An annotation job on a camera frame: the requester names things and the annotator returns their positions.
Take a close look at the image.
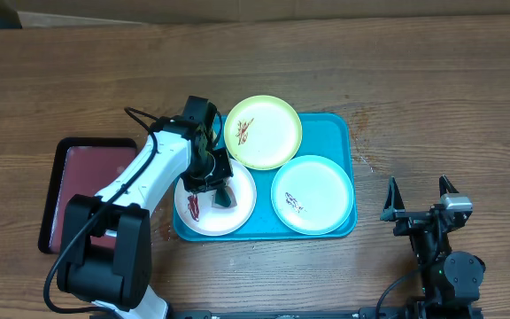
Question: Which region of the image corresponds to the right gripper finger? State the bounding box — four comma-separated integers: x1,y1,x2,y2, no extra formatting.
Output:
382,176,406,214
438,175,458,196

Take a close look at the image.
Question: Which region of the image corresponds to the green scouring sponge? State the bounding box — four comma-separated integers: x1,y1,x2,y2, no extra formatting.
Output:
212,186,236,208

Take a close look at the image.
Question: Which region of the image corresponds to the white plate with red stain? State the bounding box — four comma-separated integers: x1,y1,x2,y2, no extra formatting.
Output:
174,159,257,237

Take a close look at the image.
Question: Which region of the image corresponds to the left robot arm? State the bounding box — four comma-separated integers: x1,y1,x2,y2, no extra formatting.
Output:
43,96,233,318

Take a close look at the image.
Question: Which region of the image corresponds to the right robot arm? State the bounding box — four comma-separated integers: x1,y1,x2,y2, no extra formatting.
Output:
374,175,486,319

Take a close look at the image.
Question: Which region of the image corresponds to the teal plastic tray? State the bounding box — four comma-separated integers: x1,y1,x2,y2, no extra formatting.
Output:
173,112,359,243

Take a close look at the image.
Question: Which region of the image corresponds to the black tray with red liner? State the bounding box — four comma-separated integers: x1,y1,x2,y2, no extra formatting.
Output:
38,137,137,254

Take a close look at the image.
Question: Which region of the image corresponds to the yellow-green rimmed plate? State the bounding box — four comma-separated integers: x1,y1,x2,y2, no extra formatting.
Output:
224,95,303,170

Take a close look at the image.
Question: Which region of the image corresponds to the light blue rimmed plate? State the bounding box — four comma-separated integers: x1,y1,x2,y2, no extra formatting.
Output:
270,155,355,236

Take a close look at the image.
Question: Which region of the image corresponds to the cardboard panel at back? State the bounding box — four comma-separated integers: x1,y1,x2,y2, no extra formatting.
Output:
0,0,510,27

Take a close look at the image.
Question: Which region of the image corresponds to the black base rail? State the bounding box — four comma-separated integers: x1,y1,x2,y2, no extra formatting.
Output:
166,306,484,319

